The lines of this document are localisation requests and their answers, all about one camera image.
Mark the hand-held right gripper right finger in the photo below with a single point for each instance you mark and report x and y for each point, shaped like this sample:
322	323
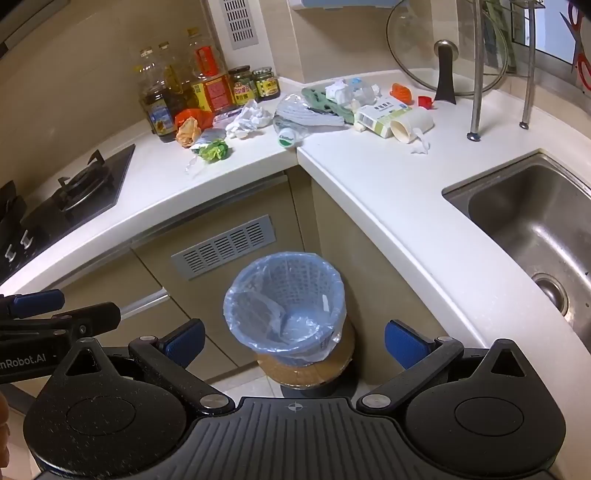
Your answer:
406	344

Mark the green cloth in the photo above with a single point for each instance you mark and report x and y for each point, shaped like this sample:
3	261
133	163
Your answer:
318	99

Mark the orange plastic bag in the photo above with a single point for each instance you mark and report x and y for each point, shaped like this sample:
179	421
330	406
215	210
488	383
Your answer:
198	117

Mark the checkered lid sauce jar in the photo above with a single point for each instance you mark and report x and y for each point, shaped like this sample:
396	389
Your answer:
266	85

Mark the small red cup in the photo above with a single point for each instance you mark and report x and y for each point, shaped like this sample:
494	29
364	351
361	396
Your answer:
425	101

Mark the steel sink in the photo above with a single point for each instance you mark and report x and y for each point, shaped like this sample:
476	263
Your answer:
531	221

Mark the blue label oil bottle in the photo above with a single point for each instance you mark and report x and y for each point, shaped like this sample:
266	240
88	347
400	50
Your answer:
159	117

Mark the white green carton box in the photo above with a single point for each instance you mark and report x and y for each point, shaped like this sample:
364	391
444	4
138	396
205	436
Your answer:
378	117

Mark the white tissue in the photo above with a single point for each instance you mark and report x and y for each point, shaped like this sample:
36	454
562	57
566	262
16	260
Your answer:
249	117

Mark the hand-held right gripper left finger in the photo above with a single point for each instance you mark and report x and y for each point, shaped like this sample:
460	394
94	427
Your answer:
184	340

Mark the tan bag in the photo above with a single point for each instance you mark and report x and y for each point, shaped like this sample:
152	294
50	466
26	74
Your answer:
188	133

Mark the white paper cup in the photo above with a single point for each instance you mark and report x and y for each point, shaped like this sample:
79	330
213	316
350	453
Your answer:
411	124

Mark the crushed clear plastic bottle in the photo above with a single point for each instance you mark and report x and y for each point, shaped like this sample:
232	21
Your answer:
300	115

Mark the black gas stove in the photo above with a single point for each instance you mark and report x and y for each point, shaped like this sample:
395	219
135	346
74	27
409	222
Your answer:
92	184

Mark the olive oil bottle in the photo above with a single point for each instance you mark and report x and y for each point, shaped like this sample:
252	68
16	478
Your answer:
178	87

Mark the blue spice dispenser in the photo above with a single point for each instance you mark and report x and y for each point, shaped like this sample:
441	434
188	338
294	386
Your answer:
323	4

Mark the silver foil packet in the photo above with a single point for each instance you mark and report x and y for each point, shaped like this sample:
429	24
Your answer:
213	135

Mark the red scissors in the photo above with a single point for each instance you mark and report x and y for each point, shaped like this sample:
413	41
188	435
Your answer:
582	69

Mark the torn white paper piece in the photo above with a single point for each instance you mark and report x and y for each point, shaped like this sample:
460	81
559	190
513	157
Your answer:
420	144

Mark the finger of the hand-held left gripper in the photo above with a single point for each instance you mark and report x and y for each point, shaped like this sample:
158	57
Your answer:
39	303
92	318

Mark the cabinet vent grille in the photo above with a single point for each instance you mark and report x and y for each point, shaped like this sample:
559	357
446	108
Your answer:
224	247

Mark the blue plastic trash bin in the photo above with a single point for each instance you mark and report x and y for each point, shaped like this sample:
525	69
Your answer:
291	284

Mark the wall vent grille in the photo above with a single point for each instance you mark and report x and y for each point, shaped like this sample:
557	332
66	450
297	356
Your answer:
238	23

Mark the round wooden stool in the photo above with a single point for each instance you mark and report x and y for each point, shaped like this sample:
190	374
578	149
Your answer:
300	374

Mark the range hood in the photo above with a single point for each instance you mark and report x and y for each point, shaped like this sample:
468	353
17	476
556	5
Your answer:
14	27

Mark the glass pot lid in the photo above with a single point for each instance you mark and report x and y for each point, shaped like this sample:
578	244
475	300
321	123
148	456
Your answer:
445	74

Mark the green lettuce leaf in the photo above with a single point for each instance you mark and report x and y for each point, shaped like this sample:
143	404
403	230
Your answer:
214	150

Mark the clear plastic bin liner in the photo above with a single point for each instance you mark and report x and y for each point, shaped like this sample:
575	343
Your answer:
251	307

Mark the person's left hand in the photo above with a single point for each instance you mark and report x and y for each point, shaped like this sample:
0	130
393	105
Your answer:
3	434

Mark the clear plastic wrap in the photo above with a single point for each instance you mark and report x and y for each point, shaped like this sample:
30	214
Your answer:
194	165

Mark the labelled clear plastic box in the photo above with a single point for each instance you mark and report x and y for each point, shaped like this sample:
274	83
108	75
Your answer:
227	116

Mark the orange scrubber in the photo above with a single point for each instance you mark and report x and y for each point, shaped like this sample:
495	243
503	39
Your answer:
400	92

